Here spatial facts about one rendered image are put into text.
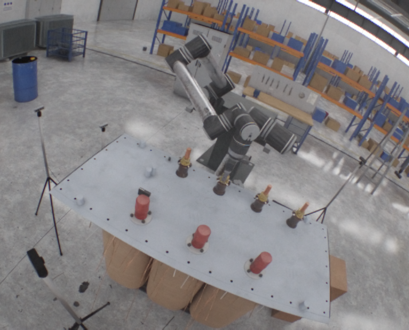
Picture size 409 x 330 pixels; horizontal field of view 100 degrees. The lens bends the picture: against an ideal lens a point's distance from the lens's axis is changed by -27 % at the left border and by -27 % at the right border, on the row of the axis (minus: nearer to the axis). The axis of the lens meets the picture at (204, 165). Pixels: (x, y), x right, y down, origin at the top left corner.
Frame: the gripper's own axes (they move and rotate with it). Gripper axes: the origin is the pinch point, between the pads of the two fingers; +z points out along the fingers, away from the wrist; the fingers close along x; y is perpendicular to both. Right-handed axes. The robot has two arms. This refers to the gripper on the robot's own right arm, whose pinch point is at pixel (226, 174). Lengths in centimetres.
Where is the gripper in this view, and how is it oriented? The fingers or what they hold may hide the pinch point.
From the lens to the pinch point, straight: 143.8
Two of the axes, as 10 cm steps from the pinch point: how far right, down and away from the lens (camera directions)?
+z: -2.8, 7.6, 5.9
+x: -3.7, 4.8, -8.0
